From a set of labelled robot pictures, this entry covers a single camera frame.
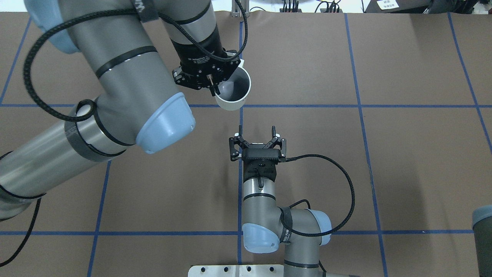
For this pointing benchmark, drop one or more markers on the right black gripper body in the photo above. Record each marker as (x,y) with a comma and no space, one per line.
(235,146)

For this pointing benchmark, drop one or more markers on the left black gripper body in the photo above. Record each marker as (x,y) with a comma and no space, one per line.
(198,52)

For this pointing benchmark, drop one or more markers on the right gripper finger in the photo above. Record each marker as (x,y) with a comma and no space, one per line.
(277,141)
(238,140)

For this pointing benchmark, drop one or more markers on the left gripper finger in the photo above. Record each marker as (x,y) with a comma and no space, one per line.
(214,89)

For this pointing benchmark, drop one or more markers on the white plastic mug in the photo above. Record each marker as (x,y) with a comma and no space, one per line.
(234,91)

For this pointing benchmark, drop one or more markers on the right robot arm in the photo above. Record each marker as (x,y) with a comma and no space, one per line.
(265,225)

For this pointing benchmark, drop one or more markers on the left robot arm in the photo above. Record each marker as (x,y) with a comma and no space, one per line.
(140,51)

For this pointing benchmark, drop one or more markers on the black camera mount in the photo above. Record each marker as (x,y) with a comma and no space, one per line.
(269,154)

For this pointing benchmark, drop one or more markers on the aluminium frame post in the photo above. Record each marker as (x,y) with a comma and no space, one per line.
(240,8)

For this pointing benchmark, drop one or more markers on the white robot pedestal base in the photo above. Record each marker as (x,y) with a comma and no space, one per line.
(259,270)

